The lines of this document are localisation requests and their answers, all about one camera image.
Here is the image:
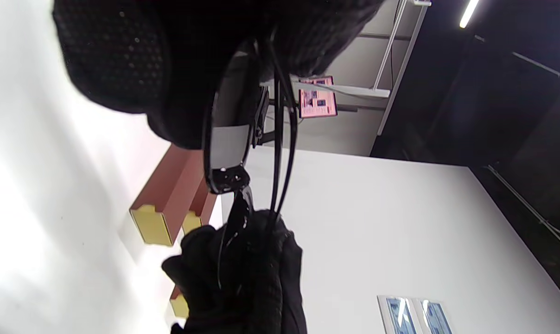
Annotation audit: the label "white partition panel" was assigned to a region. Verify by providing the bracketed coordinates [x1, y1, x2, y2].
[217, 146, 560, 334]

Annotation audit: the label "person's right hand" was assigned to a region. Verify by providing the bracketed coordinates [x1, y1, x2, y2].
[162, 209, 308, 334]

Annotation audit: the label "ceiling light strip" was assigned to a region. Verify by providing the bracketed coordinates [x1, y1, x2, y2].
[459, 0, 480, 28]

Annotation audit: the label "person's left hand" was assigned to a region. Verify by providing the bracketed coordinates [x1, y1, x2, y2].
[52, 0, 387, 150]

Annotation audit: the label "black sunglasses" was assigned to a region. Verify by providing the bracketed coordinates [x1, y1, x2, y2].
[202, 39, 299, 290]

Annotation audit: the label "white metal frame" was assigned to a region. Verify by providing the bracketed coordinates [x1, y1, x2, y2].
[261, 0, 431, 136]

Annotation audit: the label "blue wall poster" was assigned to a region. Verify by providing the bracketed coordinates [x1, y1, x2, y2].
[377, 295, 417, 334]
[419, 299, 453, 334]

